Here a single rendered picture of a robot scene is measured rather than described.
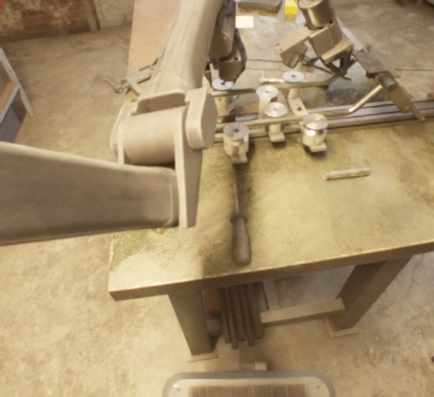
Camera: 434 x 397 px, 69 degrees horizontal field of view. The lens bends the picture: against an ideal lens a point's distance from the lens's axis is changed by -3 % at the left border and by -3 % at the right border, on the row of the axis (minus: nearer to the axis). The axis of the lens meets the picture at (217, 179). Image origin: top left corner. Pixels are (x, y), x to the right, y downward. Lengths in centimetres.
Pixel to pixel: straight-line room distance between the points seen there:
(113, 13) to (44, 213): 370
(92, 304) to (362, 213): 124
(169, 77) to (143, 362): 122
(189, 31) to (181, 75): 9
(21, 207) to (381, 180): 66
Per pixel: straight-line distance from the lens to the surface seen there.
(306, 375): 117
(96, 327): 156
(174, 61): 42
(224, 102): 79
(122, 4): 382
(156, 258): 59
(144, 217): 28
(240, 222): 58
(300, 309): 127
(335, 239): 62
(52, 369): 157
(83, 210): 22
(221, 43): 62
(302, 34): 75
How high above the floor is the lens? 139
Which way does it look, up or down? 48 degrees down
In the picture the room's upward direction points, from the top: 3 degrees counter-clockwise
